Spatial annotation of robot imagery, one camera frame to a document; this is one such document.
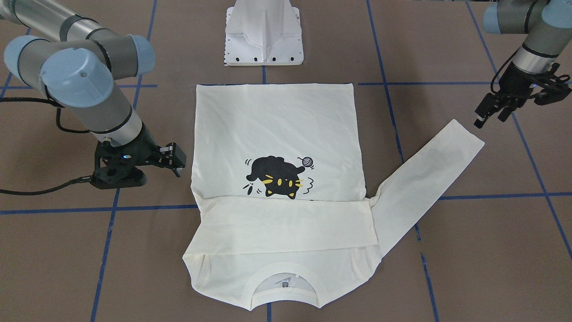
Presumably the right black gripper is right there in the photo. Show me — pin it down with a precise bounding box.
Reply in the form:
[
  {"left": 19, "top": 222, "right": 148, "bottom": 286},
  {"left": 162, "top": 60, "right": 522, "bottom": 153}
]
[{"left": 91, "top": 126, "right": 187, "bottom": 190}]

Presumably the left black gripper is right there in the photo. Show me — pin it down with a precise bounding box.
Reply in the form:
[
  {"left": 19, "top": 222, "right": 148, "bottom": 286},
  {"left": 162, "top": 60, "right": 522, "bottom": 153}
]
[{"left": 474, "top": 63, "right": 571, "bottom": 129}]

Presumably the cream cat print shirt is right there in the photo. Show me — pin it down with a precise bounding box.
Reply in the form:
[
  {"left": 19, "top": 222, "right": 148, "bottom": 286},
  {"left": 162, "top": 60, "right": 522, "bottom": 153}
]
[{"left": 182, "top": 84, "right": 484, "bottom": 310}]

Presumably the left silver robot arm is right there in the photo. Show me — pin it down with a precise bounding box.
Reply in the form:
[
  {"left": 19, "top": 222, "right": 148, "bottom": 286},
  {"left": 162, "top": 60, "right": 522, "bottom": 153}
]
[{"left": 474, "top": 0, "right": 572, "bottom": 128}]

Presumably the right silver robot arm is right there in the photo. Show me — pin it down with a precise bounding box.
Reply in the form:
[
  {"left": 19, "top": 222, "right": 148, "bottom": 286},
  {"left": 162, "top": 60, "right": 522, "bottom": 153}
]
[{"left": 1, "top": 0, "right": 186, "bottom": 195}]

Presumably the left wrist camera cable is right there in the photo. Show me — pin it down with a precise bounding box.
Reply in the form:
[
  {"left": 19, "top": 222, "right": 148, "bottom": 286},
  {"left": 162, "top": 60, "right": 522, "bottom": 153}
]
[{"left": 490, "top": 49, "right": 519, "bottom": 95}]

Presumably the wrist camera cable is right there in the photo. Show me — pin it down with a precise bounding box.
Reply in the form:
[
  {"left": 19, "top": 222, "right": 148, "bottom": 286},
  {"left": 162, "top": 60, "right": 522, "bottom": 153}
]
[
  {"left": 490, "top": 49, "right": 519, "bottom": 95},
  {"left": 0, "top": 96, "right": 97, "bottom": 196}
]

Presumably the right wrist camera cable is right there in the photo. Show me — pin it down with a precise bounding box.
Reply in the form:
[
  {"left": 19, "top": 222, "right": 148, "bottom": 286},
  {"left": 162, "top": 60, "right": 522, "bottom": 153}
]
[{"left": 0, "top": 96, "right": 97, "bottom": 196}]

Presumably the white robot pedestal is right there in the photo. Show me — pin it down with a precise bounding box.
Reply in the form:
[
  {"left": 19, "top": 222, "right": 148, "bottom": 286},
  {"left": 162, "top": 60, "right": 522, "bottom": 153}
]
[{"left": 223, "top": 0, "right": 304, "bottom": 67}]

